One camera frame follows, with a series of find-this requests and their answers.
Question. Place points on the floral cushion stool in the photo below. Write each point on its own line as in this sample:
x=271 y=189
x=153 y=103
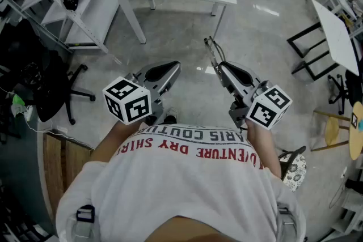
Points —
x=295 y=173

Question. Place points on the round wooden table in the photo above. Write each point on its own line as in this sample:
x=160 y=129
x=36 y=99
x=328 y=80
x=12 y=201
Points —
x=356 y=141

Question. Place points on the black office chair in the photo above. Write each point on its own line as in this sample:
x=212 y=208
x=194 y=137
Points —
x=54 y=88
x=340 y=90

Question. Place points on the person's white printed shirt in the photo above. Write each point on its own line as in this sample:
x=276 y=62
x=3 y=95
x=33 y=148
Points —
x=175 y=178

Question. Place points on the green cloth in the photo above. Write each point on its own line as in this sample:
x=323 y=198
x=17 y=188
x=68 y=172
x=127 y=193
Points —
x=17 y=105

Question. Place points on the person's left forearm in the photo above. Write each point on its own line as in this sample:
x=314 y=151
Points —
x=109 y=144

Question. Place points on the wooden stool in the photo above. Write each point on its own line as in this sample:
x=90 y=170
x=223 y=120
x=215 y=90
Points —
x=332 y=129

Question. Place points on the small blue object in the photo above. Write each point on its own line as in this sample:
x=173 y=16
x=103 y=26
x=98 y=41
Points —
x=360 y=124

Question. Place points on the person's right forearm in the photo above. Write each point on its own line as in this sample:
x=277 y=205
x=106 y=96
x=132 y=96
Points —
x=262 y=147

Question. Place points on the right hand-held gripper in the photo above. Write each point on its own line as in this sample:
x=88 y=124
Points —
x=268 y=107

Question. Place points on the person's shoe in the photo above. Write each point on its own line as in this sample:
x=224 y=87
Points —
x=171 y=114

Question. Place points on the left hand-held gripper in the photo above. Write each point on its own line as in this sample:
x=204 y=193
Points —
x=127 y=99

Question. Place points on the white table with black frame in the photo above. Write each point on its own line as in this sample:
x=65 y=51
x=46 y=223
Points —
x=337 y=34

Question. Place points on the white power strip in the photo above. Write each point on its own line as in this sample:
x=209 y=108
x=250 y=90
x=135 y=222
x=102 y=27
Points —
x=28 y=113

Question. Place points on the wooden board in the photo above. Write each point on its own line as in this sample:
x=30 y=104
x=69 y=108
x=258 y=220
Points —
x=61 y=167

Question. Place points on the white low shelf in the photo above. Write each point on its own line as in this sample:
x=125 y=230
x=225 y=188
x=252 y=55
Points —
x=350 y=212

